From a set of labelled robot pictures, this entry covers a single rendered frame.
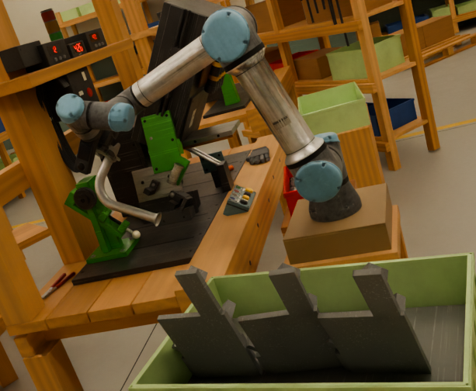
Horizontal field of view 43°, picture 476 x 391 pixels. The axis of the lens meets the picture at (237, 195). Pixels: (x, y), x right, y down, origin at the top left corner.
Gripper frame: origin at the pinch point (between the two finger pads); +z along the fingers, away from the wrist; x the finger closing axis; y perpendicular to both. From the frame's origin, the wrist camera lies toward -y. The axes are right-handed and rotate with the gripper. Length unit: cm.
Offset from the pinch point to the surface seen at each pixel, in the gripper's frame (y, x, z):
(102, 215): -15.2, -1.1, 13.3
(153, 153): 14.2, -1.6, 26.9
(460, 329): -15, -107, -45
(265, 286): -20, -65, -28
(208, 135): 30.1, -15.2, 33.8
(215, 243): -10.1, -41.1, 8.1
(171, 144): 19.0, -7.1, 24.9
